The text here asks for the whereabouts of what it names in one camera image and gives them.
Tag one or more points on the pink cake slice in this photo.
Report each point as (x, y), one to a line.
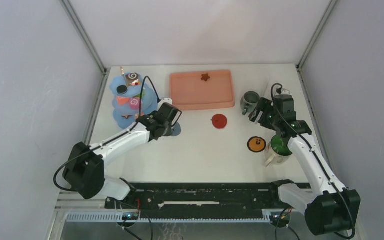
(122, 100)

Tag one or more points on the blue-grey round coaster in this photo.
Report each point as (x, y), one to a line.
(176, 130)

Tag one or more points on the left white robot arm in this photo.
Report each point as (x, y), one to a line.
(85, 169)

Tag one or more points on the metal serving tongs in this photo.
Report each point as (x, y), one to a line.
(265, 87)

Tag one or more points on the blue three-tier cake stand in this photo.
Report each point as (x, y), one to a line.
(149, 101)

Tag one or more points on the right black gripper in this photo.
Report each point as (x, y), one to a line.
(264, 105)

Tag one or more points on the orange glazed donut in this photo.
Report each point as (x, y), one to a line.
(139, 115)

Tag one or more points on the pink dessert tray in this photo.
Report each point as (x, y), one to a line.
(189, 93)

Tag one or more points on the brown star cookie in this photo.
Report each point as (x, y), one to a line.
(205, 77)

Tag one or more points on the brown swirl roll cake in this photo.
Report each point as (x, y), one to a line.
(133, 79)

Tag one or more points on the pink swirl roll cake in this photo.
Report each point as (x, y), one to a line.
(135, 103)

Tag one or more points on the dark green ceramic mug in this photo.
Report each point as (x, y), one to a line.
(249, 102)

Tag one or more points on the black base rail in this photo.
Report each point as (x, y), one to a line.
(201, 201)

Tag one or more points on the black round cookie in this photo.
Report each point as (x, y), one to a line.
(122, 89)

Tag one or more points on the green swirl roll cake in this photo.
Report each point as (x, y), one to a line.
(141, 94)

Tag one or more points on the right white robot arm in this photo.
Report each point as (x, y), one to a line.
(331, 207)

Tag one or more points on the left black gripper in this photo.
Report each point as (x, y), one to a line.
(169, 130)

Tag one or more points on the floral mug green inside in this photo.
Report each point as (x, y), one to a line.
(276, 152)

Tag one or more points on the orange round coaster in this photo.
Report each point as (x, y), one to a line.
(256, 144)

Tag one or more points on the red round coaster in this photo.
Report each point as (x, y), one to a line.
(219, 121)

